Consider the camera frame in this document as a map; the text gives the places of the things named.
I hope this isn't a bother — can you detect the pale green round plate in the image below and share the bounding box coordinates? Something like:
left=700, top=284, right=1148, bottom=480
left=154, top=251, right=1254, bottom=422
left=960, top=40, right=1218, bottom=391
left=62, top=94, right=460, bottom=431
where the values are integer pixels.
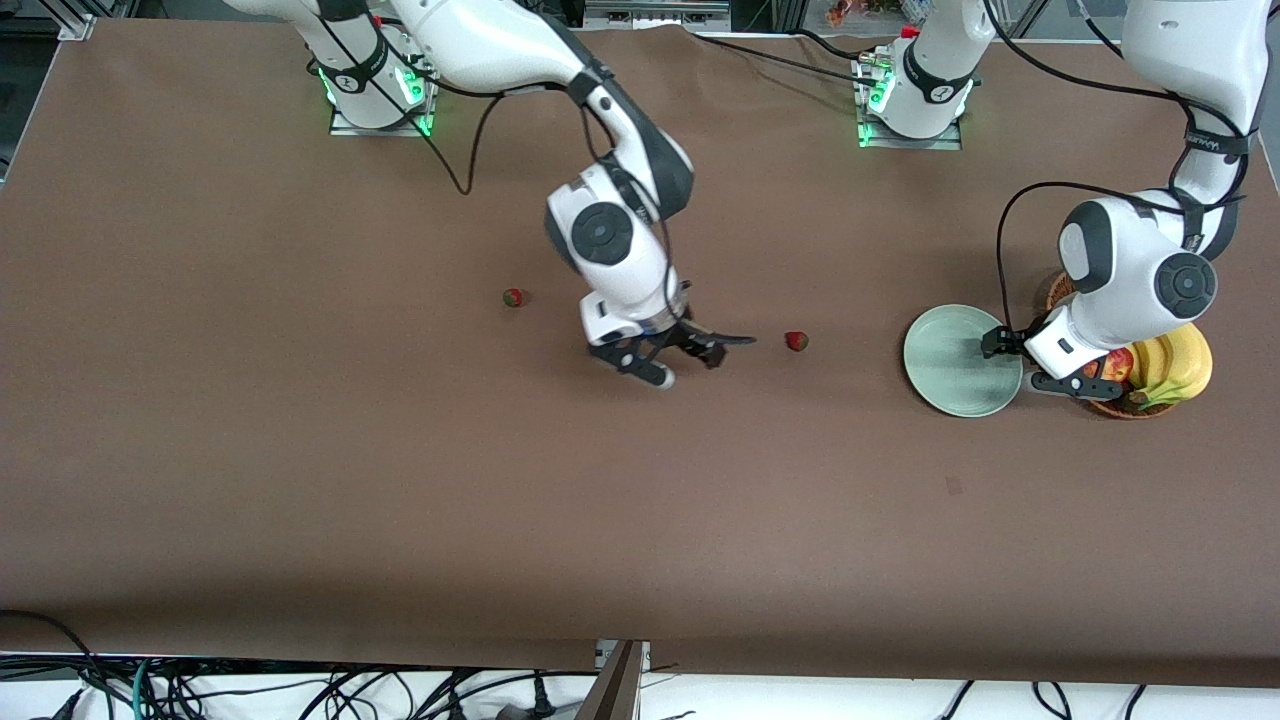
left=903, top=304, right=1024, bottom=418

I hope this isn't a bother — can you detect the brown wicker basket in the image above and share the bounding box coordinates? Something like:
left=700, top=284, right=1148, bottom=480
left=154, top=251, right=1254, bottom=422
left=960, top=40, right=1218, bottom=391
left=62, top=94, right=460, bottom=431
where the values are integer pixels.
left=1046, top=270, right=1206, bottom=420

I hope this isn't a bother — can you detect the medium yellow banana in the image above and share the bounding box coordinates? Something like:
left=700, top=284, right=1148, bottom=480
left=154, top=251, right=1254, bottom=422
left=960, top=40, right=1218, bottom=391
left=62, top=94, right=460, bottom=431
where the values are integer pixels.
left=1132, top=338, right=1173, bottom=393

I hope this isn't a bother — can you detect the yellow banana bunch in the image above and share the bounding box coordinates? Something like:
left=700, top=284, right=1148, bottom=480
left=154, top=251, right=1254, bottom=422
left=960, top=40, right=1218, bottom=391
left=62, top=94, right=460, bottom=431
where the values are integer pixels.
left=1130, top=322, right=1214, bottom=410

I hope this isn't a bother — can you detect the brown table cover sheet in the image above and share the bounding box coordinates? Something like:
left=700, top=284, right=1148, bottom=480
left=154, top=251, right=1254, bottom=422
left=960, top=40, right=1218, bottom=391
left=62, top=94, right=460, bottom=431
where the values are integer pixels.
left=0, top=18, right=1280, bottom=689

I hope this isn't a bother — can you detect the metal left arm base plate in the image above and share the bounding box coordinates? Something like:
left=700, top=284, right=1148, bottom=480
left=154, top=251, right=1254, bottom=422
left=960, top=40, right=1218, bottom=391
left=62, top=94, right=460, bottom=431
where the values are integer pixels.
left=858, top=50, right=964, bottom=151

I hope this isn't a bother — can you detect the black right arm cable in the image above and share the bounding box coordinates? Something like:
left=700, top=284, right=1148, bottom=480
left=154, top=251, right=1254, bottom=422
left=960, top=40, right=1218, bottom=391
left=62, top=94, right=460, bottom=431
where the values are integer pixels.
left=330, top=20, right=701, bottom=361

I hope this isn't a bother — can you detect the long black cable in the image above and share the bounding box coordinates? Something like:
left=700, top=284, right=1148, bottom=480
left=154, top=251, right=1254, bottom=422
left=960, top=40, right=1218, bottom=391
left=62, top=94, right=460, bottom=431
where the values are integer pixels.
left=690, top=32, right=886, bottom=89

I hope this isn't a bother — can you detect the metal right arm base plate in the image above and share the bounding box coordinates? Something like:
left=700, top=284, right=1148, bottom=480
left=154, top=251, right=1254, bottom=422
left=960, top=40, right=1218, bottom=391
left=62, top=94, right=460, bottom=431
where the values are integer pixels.
left=330, top=45, right=434, bottom=138

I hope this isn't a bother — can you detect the short black cable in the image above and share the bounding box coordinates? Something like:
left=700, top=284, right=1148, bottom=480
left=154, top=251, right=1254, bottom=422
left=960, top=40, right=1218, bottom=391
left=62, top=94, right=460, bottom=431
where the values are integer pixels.
left=795, top=28, right=873, bottom=59

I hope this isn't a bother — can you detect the aluminium frame post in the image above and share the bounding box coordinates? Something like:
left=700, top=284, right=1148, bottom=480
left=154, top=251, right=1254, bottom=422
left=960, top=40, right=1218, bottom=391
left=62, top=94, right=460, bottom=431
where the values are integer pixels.
left=575, top=640, right=651, bottom=720

